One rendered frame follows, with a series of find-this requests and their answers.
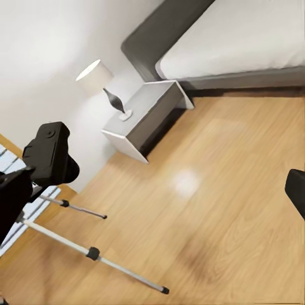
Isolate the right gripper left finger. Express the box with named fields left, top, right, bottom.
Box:
left=0, top=170, right=34, bottom=247

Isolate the camera tripod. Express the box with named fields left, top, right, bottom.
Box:
left=0, top=195, right=170, bottom=305

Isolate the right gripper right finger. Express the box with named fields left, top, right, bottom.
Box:
left=285, top=169, right=305, bottom=220

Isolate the digital camera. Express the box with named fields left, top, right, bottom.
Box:
left=22, top=121, right=79, bottom=187

